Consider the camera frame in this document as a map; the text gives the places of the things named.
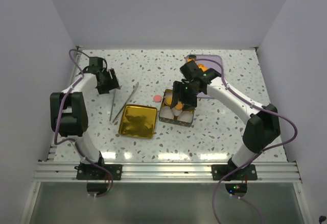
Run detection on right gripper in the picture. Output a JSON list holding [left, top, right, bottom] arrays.
[[171, 81, 201, 111]]

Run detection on green cookie tin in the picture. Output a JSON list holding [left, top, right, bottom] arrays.
[[158, 89, 195, 127]]

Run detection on pink round cookie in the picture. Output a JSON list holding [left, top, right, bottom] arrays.
[[153, 95, 162, 103]]

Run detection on orange star cookie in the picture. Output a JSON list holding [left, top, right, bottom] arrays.
[[198, 64, 207, 71]]

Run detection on metal tongs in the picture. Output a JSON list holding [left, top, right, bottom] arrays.
[[109, 82, 140, 123]]

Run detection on gold tin lid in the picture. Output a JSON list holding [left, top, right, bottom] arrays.
[[118, 104, 158, 139]]

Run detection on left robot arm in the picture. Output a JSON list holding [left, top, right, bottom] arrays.
[[50, 57, 120, 180]]

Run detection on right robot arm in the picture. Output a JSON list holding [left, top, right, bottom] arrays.
[[171, 61, 281, 180]]

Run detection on white paper cup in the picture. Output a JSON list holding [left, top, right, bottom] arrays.
[[171, 106, 183, 116], [159, 106, 174, 119], [177, 111, 194, 123], [164, 92, 173, 107]]

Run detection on purple tray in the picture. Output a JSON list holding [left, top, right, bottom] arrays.
[[185, 54, 223, 99]]

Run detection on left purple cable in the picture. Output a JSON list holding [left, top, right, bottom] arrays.
[[54, 49, 114, 199]]

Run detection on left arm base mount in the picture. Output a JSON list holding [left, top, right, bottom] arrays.
[[74, 164, 123, 181]]

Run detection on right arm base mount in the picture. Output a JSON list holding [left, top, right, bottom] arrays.
[[211, 164, 258, 181]]

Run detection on aluminium front rail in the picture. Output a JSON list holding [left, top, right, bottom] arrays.
[[33, 162, 301, 183]]

